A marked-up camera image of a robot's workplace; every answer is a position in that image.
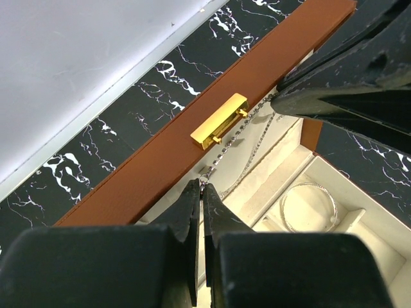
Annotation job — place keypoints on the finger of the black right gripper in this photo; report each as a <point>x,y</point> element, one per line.
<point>382,117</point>
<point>364,66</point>

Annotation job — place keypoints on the brown leather jewelry box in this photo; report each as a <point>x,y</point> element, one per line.
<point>287,180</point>

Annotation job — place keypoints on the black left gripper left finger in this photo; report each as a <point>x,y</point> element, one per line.
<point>153,265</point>

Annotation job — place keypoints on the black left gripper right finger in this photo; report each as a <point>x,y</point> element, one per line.
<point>245,268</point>

